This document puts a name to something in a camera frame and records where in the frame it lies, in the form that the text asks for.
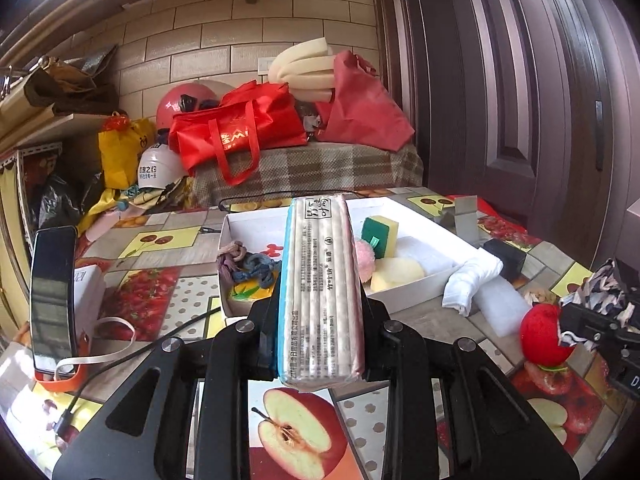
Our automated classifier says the pink fluffy puff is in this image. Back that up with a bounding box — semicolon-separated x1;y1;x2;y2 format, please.
352;239;377;281

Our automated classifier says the small black box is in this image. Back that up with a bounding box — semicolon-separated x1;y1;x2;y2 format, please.
482;238;527;281

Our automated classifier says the white cloth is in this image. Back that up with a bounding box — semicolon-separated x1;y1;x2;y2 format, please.
441;247;504;317

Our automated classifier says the wooden shelf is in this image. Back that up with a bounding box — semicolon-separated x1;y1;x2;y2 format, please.
0;112;118;153

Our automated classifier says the white carton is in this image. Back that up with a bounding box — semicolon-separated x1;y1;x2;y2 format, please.
72;266;108;333

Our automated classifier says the white shallow box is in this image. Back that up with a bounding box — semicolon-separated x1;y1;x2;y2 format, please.
217;195;483;317

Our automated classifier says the black charging cable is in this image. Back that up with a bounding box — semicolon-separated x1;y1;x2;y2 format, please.
52;307;223;443

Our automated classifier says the red tote bag with handles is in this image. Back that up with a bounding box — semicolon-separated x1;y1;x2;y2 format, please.
169;80;307;187

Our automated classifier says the yellow cloth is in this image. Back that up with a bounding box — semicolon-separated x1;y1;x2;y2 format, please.
77;180;151;233

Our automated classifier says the white helmet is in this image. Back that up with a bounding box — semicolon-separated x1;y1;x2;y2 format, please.
137;142;190;192

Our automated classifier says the white foam block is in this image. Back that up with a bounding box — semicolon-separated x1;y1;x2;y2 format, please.
472;275;533;337

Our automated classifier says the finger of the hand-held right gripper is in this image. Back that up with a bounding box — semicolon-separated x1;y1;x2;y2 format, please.
559;305;640;403
612;259;640;311

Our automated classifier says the white strap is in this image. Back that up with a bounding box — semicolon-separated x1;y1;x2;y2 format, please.
52;316;137;381

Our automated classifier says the cream foam piece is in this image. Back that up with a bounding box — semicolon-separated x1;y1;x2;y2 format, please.
369;256;426;293

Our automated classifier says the black plastic bag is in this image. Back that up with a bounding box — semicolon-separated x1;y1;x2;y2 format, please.
37;172;101;226

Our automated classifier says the black smartphone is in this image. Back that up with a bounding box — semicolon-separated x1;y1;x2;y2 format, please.
29;226;80;376

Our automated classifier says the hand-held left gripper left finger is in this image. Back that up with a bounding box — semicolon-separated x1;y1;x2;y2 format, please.
51;296;281;480

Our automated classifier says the red plush ball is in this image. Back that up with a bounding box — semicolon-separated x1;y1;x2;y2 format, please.
519;302;576;367

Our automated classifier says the grey metal box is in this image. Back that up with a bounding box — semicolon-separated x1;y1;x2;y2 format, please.
440;196;480;248

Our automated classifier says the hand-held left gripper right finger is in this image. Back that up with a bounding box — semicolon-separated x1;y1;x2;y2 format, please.
359;287;591;480

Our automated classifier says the orange phone stand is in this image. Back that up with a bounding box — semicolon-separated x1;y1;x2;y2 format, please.
34;332;91;393

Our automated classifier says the blue braided rope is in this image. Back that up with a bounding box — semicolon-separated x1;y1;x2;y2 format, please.
235;252;281;286

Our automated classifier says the plaid covered bench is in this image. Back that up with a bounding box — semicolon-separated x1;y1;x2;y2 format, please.
192;141;425;208

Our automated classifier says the red plastic bag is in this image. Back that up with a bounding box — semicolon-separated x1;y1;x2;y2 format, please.
315;50;416;151

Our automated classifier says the bundle of cream foam tubes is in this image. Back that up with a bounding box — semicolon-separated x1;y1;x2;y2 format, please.
267;37;336;103

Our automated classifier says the yellow bag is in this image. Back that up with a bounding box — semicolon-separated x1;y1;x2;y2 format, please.
98;116;157;188

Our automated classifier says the purple panel door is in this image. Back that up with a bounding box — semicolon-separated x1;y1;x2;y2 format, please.
372;0;640;281

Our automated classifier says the yellow printed sponge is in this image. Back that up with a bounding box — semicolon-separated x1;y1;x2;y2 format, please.
227;282;276;316

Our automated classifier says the pink helmet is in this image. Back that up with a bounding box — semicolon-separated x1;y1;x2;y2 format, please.
156;80;223;131

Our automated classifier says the brown bag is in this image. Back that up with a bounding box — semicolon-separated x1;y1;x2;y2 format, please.
22;57;121;113

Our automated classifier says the fruit print tablecloth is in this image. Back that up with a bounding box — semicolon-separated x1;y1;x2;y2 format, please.
0;187;640;480

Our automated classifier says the green and yellow sponge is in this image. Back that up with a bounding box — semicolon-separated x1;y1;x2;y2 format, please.
361;216;401;257

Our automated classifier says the black and white patterned scrunchie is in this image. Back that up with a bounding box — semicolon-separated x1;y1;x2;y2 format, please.
559;257;633;348

